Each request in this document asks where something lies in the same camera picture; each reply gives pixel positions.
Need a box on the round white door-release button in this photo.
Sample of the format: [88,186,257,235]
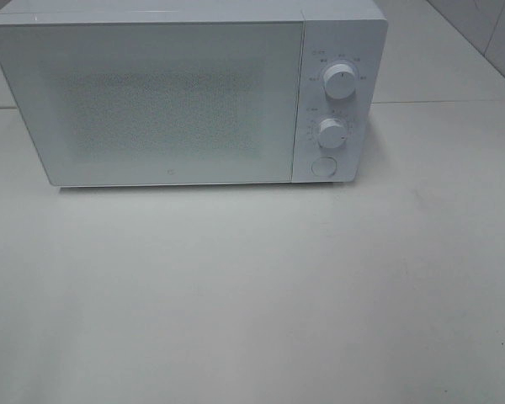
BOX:
[311,157,338,177]

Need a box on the white microwave knob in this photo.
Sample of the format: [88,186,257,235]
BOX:
[317,118,348,149]
[322,61,357,100]

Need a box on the white microwave oven body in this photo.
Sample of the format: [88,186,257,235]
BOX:
[0,1,388,185]

